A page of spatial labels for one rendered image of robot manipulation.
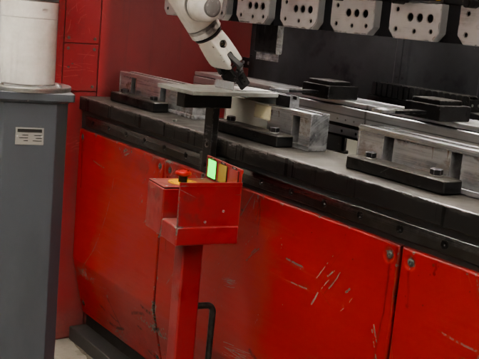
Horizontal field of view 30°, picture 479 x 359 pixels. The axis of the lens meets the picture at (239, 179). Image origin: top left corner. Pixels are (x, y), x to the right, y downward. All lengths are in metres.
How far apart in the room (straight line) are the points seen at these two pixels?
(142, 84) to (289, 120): 0.79
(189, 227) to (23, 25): 0.58
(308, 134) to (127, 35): 1.11
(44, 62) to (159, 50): 1.34
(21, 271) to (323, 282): 0.66
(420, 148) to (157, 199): 0.64
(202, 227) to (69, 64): 1.16
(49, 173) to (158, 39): 1.38
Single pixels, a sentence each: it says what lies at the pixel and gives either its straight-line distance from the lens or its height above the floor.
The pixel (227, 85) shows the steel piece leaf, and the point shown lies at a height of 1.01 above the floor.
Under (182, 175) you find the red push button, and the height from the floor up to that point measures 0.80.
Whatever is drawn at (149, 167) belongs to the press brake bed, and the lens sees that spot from 2.68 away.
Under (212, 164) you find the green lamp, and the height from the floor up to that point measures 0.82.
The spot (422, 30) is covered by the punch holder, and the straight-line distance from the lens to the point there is 1.94.
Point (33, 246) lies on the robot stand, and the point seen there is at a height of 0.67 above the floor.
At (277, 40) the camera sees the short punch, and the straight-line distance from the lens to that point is 2.39.
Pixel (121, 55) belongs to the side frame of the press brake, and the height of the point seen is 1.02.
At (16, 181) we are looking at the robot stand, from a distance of 1.92.
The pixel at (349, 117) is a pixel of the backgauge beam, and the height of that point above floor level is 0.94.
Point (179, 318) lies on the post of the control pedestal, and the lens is 2.21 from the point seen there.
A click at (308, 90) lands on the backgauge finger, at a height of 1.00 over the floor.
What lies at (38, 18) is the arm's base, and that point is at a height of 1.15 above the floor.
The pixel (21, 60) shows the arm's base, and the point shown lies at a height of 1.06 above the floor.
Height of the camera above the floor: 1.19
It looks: 10 degrees down
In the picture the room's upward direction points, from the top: 5 degrees clockwise
